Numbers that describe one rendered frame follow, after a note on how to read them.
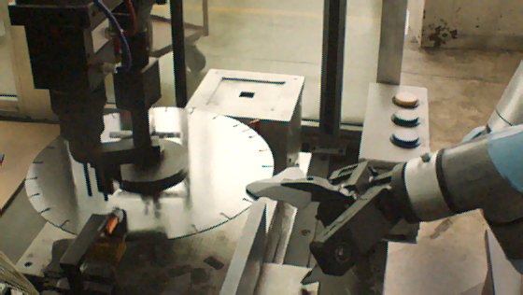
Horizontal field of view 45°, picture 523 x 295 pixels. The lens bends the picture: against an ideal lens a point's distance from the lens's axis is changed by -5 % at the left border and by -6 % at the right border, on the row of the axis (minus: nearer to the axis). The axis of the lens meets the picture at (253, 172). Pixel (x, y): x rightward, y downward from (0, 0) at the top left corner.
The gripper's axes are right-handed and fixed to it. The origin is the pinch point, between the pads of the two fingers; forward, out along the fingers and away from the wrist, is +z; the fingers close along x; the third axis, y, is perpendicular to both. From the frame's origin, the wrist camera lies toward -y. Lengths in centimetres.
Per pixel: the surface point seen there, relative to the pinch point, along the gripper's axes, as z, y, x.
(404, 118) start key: -8.3, 35.9, -2.2
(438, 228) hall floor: 40, 135, -77
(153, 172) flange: 9.0, -2.3, 14.3
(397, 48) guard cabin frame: -7, 51, 6
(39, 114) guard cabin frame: 66, 34, 27
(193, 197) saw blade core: 4.0, -3.7, 9.9
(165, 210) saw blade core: 5.5, -7.5, 10.8
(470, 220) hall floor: 32, 144, -82
